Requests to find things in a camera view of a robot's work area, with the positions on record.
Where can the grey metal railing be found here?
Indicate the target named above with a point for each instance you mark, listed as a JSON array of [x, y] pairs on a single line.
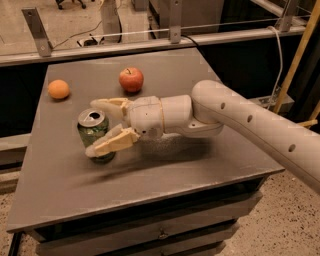
[[73, 48]]

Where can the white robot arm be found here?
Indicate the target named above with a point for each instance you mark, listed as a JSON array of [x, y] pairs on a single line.
[[210, 106]]

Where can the yellow wooden post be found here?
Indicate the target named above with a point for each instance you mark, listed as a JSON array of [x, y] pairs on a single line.
[[284, 26]]

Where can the green soda can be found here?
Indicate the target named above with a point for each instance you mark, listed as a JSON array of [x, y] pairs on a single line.
[[92, 125]]

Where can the orange fruit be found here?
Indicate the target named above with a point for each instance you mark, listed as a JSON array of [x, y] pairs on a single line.
[[58, 89]]

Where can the red apple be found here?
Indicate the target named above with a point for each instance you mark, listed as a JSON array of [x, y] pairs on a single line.
[[131, 79]]

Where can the grey drawer cabinet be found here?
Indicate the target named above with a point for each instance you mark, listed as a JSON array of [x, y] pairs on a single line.
[[190, 225]]

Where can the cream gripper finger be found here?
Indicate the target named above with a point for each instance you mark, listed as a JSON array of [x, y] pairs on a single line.
[[116, 139], [113, 107]]

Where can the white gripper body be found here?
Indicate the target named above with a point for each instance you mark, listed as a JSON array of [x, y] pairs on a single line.
[[145, 115]]

